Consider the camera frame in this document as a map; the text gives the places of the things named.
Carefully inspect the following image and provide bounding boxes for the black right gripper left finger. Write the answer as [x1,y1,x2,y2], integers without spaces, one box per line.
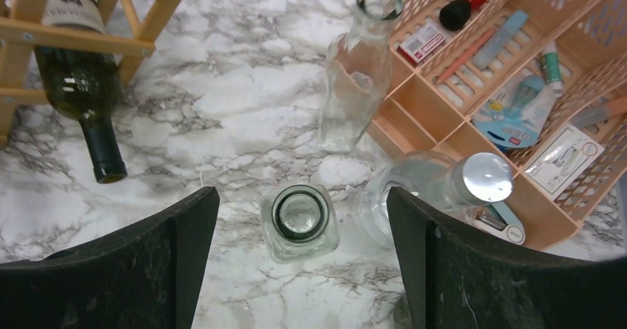
[1,186,220,328]

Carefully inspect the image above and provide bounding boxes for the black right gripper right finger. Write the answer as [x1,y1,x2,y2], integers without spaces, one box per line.
[387,187,626,328]

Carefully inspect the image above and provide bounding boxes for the small clear glass jar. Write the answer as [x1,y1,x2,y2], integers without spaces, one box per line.
[260,183,340,264]

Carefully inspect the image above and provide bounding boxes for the green wine bottle silver neck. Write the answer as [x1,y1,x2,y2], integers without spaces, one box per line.
[34,0,127,184]

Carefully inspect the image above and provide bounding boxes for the clear bottle silver cap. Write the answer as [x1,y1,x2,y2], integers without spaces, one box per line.
[355,151,514,249]

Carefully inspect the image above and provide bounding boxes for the clear square glass bottle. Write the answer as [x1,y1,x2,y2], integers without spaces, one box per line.
[318,0,404,153]

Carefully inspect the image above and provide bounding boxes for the red black small bottle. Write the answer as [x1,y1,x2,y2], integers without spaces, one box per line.
[438,0,487,32]

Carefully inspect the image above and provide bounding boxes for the wooden wine rack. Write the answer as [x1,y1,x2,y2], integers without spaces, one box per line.
[1,0,181,146]

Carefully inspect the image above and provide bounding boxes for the blue tape dispenser pack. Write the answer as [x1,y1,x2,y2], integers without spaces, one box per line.
[472,75,556,150]

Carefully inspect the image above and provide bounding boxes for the white card package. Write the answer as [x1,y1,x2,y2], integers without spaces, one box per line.
[525,123,605,200]

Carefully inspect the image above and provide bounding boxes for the peach plastic file organizer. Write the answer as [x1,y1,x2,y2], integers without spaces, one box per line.
[369,0,626,250]

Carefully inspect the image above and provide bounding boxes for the red white small box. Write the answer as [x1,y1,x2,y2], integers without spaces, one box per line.
[396,20,447,67]

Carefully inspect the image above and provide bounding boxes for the green white glue tube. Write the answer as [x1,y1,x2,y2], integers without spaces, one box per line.
[540,41,564,98]

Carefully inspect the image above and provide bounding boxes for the light blue pen case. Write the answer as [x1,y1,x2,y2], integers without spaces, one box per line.
[471,10,528,69]

